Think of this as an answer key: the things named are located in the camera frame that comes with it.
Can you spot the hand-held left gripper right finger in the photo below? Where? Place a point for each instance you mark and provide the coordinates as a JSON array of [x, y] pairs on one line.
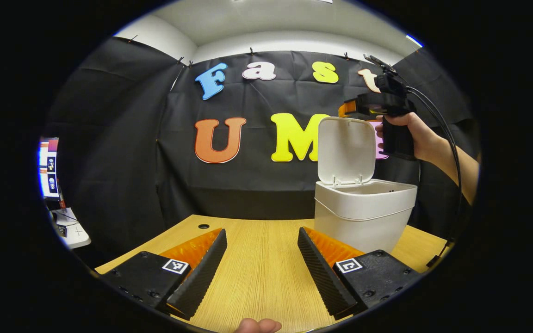
[[324, 277]]

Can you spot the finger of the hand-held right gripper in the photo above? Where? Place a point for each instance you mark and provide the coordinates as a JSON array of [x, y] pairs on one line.
[[347, 109]]

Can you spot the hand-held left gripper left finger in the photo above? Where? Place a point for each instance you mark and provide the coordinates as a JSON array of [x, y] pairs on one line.
[[201, 273]]

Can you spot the white desktop garbage bin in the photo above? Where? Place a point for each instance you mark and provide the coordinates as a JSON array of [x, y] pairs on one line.
[[363, 212]]

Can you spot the wooden desktop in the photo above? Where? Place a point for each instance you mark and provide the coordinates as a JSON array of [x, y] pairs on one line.
[[262, 268]]

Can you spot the small ceiling lamp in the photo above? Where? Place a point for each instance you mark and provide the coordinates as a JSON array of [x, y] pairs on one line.
[[413, 40]]

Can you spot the black backdrop cloth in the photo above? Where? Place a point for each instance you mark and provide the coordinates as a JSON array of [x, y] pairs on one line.
[[257, 185]]

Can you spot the row of black cloth clips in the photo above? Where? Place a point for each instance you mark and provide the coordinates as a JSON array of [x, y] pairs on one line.
[[251, 51]]

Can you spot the white side table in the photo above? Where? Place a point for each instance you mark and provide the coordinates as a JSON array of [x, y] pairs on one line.
[[74, 233]]

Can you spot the computer monitor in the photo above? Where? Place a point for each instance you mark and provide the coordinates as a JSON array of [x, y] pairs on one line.
[[49, 162]]

